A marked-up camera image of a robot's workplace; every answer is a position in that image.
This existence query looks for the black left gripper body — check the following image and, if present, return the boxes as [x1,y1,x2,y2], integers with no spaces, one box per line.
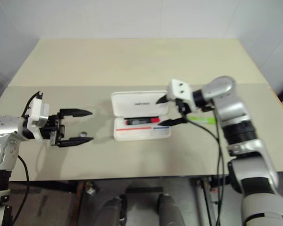
[39,113,66,147]

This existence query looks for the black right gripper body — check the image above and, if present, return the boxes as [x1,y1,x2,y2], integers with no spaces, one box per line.
[175,98,192,123]

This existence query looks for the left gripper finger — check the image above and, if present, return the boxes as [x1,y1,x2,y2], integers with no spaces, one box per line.
[59,108,93,118]
[58,137,94,148]

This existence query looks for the green marker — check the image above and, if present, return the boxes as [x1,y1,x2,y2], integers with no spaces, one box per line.
[188,116,217,125]

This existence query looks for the white pencil case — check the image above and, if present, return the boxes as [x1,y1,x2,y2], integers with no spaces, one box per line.
[111,90,172,142]

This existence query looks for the red marker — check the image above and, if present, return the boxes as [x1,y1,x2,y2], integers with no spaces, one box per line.
[125,117,161,126]

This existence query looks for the dark grey rounded shape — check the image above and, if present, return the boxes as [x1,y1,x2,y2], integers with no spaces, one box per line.
[156,193,186,226]
[100,194,128,226]

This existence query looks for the metal table leg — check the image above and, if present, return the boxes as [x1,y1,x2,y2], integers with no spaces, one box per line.
[193,178,214,226]

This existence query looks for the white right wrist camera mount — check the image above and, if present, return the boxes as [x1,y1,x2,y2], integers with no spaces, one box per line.
[166,79,199,113]

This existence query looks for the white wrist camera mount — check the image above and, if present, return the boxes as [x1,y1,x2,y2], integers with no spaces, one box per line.
[25,97,50,142]
[166,79,199,113]

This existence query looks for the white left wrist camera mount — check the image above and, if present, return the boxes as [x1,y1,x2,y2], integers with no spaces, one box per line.
[25,97,50,142]

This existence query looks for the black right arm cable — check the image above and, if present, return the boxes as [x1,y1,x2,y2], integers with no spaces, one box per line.
[185,117,221,226]

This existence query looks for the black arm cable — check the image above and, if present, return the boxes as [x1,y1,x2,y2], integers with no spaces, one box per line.
[10,90,43,223]
[185,117,221,226]

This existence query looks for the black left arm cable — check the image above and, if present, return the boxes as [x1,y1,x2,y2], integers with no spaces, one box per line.
[10,90,43,223]

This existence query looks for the black table frame bar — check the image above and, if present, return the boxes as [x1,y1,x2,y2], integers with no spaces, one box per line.
[8,180,76,192]

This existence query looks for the thin black cable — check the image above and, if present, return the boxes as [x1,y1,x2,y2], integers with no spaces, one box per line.
[214,103,226,212]

